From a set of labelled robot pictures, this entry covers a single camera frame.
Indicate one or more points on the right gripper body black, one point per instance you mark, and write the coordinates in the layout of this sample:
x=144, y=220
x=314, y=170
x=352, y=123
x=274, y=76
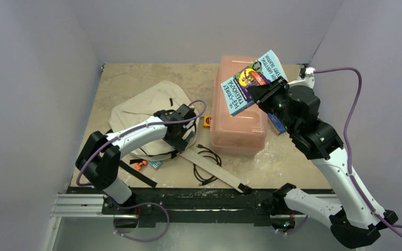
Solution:
x=268, y=92

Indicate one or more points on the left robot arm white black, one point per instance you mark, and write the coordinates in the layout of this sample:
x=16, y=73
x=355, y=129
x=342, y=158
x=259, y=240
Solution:
x=100, y=157

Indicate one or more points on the orange translucent plastic box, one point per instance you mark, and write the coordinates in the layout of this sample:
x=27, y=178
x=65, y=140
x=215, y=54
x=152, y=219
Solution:
x=244, y=134

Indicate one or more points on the light blue treehouse book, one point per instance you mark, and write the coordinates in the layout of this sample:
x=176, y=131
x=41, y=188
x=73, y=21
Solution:
x=261, y=71

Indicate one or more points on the blue orange book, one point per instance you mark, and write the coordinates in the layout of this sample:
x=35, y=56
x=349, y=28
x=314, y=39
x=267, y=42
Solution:
x=275, y=123

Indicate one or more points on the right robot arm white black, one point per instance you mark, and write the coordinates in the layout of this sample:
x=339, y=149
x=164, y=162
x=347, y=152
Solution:
x=357, y=219

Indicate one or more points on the beige backpack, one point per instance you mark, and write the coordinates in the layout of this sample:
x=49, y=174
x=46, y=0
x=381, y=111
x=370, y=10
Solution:
x=165, y=96

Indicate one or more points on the yellow tape measure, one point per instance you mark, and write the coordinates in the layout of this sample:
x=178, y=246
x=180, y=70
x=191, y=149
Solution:
x=207, y=121

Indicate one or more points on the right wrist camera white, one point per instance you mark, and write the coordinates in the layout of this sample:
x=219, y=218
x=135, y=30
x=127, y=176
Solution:
x=308, y=80

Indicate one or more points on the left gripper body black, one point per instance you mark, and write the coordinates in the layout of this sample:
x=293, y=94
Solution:
x=177, y=142

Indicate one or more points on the black aluminium base frame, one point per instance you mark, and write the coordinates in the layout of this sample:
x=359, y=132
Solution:
x=261, y=207

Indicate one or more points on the orange small clip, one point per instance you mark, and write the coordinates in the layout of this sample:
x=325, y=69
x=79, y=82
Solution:
x=139, y=165

